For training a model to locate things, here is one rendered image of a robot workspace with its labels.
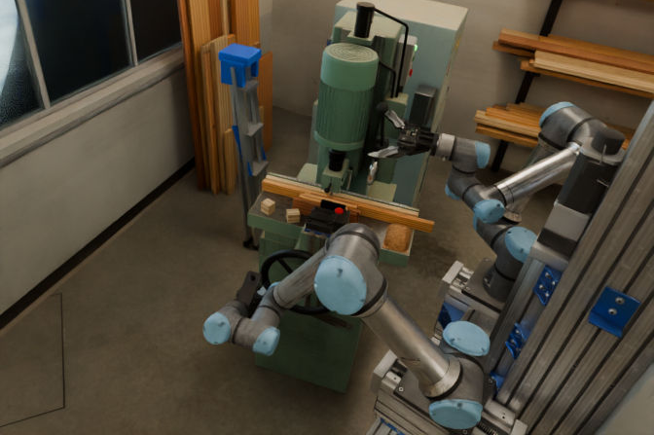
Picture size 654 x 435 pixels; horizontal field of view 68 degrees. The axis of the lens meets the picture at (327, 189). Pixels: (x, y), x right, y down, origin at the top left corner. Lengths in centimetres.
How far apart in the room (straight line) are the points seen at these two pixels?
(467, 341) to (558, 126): 74
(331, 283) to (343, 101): 69
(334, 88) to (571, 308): 89
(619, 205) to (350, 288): 59
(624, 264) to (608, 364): 30
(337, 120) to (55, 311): 182
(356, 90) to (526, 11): 242
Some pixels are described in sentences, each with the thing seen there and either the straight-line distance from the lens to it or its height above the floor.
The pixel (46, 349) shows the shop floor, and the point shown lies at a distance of 268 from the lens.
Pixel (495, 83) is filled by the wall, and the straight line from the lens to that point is 395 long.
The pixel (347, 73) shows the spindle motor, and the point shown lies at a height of 147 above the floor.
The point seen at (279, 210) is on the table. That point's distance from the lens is 181.
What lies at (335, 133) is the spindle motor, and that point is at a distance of 159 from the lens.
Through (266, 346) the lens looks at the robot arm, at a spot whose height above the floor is 94.
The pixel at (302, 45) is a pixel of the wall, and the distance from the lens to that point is 423.
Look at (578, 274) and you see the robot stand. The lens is 129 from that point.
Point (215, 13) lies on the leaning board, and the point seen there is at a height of 111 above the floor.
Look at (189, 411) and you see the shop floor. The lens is 235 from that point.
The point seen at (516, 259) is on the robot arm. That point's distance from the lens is 170.
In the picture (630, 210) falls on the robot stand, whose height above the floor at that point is 148.
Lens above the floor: 202
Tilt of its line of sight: 35 degrees down
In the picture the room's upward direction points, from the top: 8 degrees clockwise
